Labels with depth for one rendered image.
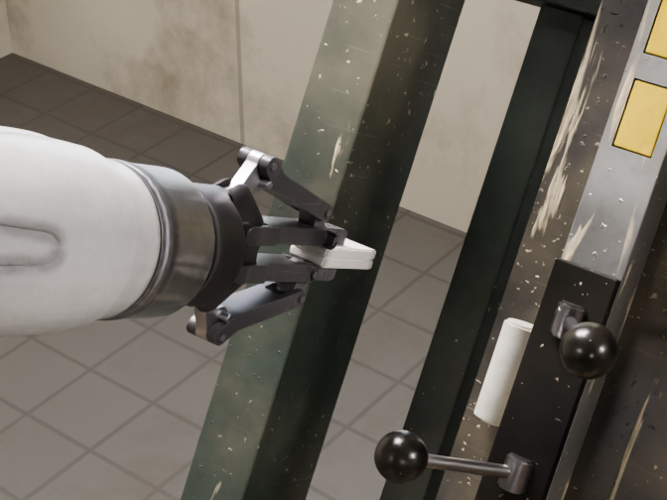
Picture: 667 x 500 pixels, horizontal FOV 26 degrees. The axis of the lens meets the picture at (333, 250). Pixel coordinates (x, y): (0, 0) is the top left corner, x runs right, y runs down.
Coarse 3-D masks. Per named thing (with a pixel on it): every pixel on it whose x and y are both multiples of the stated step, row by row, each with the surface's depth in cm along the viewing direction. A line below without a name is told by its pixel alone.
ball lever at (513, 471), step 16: (400, 432) 101; (384, 448) 100; (400, 448) 100; (416, 448) 100; (384, 464) 100; (400, 464) 99; (416, 464) 100; (432, 464) 102; (448, 464) 103; (464, 464) 104; (480, 464) 104; (496, 464) 105; (512, 464) 106; (528, 464) 106; (400, 480) 100; (512, 480) 106; (528, 480) 106
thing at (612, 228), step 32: (640, 32) 104; (640, 64) 104; (608, 128) 105; (608, 160) 105; (640, 160) 104; (608, 192) 105; (640, 192) 103; (576, 224) 106; (608, 224) 105; (640, 224) 103; (576, 256) 106; (608, 256) 105; (640, 256) 106; (608, 320) 105; (576, 416) 106; (576, 448) 108
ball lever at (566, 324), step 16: (560, 304) 104; (560, 320) 104; (576, 320) 103; (560, 336) 104; (576, 336) 93; (592, 336) 93; (608, 336) 93; (560, 352) 94; (576, 352) 93; (592, 352) 93; (608, 352) 93; (576, 368) 93; (592, 368) 93; (608, 368) 94
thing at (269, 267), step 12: (252, 264) 92; (264, 264) 93; (276, 264) 95; (288, 264) 96; (300, 264) 98; (240, 276) 90; (252, 276) 92; (264, 276) 93; (276, 276) 95; (288, 276) 96; (300, 276) 98; (312, 276) 99
